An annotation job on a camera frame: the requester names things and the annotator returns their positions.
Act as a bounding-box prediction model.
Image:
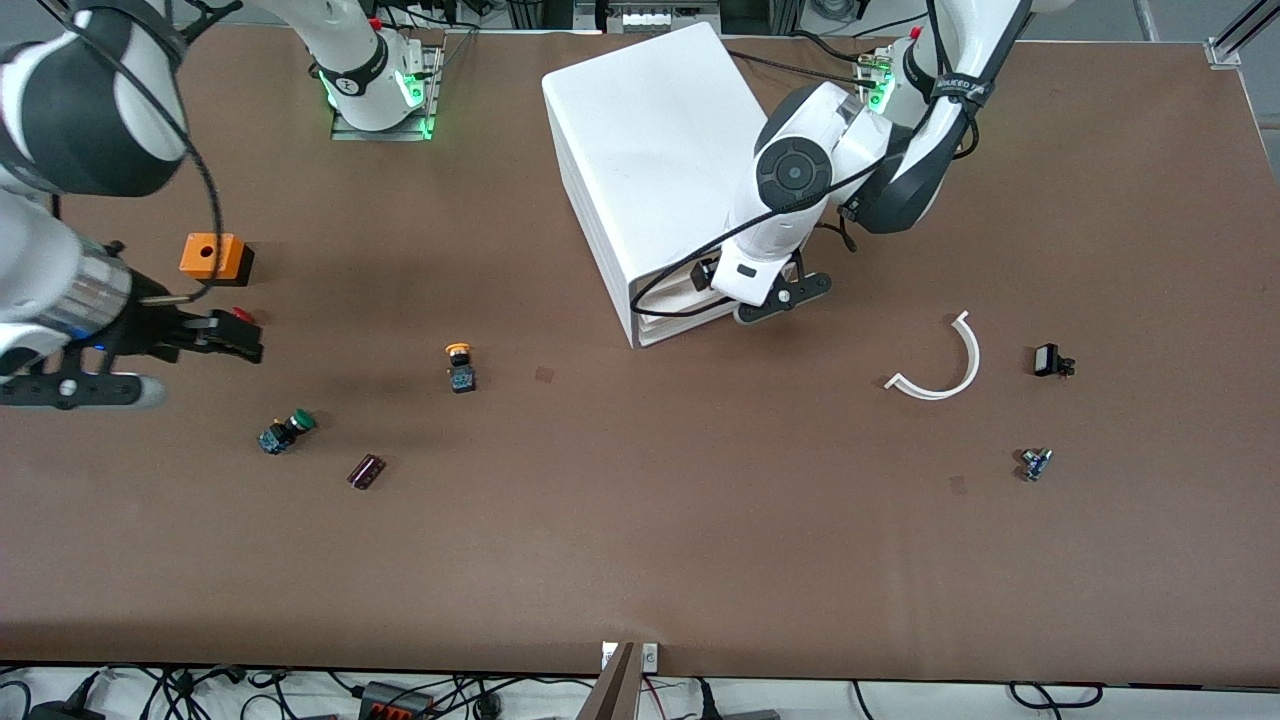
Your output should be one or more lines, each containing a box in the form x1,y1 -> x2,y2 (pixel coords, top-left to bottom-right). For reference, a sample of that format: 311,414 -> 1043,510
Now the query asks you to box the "white drawer cabinet shell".
541,22 -> 823,349

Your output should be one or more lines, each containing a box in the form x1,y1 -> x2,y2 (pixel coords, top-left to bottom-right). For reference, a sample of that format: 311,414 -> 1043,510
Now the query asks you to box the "white curved plastic arc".
884,310 -> 982,401

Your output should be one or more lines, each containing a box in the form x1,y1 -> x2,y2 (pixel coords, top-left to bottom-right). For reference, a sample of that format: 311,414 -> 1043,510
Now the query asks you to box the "aluminium frame corner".
1205,0 -> 1280,69

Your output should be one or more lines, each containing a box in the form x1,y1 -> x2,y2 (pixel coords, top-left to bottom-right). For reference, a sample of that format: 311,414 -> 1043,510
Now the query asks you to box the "orange box with hole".
179,232 -> 255,288

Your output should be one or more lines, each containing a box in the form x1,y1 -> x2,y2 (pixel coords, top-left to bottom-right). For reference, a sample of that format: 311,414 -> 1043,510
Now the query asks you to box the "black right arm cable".
75,15 -> 224,303

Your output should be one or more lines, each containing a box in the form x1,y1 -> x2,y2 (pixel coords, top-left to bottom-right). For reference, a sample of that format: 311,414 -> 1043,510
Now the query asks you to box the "black table cable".
790,30 -> 886,67
725,48 -> 876,89

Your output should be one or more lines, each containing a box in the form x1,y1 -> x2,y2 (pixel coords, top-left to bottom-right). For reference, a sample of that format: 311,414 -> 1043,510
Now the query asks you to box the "black orange power strip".
358,680 -> 438,720

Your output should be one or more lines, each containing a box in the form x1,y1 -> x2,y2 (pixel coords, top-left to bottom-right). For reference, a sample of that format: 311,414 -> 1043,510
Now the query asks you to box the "wooden post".
578,642 -> 641,720

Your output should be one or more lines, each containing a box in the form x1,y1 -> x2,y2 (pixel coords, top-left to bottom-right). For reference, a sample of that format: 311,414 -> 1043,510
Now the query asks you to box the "black looped floor cable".
1008,681 -> 1106,712

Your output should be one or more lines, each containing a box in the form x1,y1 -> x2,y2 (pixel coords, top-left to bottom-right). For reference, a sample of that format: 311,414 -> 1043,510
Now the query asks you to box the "grey terminal block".
598,0 -> 723,33

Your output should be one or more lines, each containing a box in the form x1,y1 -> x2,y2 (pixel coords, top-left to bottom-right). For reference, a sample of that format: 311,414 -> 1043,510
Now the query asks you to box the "green push button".
257,408 -> 317,456

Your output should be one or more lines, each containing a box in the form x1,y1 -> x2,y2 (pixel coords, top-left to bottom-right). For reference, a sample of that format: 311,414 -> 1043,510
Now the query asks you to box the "white lowest drawer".
638,305 -> 749,348

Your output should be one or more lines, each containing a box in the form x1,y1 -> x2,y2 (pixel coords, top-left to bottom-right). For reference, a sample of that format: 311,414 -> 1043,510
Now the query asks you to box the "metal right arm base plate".
330,42 -> 443,142

